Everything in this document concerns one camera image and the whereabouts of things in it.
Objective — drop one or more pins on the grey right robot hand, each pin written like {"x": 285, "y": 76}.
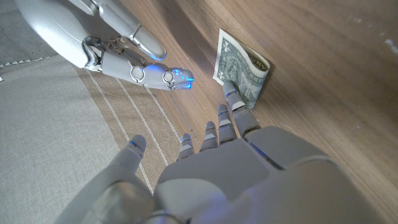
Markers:
{"x": 59, "y": 28}

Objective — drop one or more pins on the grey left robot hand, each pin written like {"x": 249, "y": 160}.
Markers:
{"x": 233, "y": 174}

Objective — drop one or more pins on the one dollar bill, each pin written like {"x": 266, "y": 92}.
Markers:
{"x": 236, "y": 62}

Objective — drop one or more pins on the beige striped curtain backdrop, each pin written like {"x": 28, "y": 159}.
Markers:
{"x": 46, "y": 124}

